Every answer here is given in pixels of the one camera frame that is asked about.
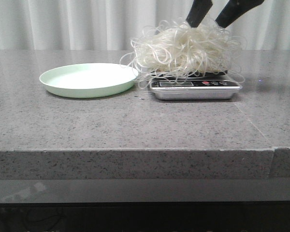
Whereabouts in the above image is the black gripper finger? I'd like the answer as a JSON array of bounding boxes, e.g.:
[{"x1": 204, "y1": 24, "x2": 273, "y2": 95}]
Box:
[
  {"x1": 216, "y1": 0, "x2": 264, "y2": 28},
  {"x1": 186, "y1": 0, "x2": 213, "y2": 28}
]

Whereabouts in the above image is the white vermicelli noodle bundle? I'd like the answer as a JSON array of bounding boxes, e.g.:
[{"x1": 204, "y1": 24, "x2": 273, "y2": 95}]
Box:
[{"x1": 119, "y1": 18, "x2": 245, "y2": 88}]

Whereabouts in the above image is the black silver kitchen scale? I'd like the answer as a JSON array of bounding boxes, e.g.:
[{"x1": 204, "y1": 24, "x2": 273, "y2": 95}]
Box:
[{"x1": 148, "y1": 71, "x2": 242, "y2": 101}]

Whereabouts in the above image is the light green round plate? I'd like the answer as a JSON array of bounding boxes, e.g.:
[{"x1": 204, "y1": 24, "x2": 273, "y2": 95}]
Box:
[{"x1": 40, "y1": 63, "x2": 139, "y2": 98}]

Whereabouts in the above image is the white pleated curtain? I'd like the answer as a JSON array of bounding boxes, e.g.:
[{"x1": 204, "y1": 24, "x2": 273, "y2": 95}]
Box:
[{"x1": 0, "y1": 0, "x2": 290, "y2": 50}]

